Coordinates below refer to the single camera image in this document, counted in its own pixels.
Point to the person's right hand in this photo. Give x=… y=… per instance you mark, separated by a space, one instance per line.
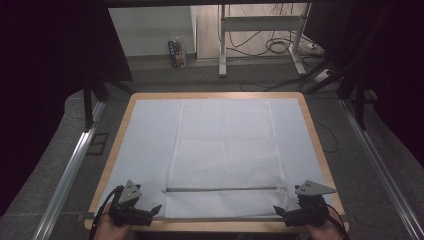
x=325 y=231

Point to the white cloth towel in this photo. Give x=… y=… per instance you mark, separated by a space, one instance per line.
x=226 y=156

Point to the wooden framed work board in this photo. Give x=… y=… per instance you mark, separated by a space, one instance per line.
x=146 y=140

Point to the white power strip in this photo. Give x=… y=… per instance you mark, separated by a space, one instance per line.
x=322 y=75

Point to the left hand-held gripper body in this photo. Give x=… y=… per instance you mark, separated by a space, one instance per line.
x=128 y=208

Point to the colourful snack packet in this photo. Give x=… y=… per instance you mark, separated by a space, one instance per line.
x=176 y=53

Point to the white metal desk frame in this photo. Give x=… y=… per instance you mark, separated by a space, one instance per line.
x=260 y=23

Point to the person's left hand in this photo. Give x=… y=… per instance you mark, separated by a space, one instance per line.
x=110 y=230

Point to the black metal stand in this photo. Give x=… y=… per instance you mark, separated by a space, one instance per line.
x=88 y=106
x=360 y=103

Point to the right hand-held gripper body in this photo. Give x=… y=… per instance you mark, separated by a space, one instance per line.
x=308 y=208

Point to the aluminium rail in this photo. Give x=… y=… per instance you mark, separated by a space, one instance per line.
x=66 y=176
x=383 y=170

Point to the dark curtain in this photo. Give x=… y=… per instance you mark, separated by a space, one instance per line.
x=393 y=66
x=40 y=83

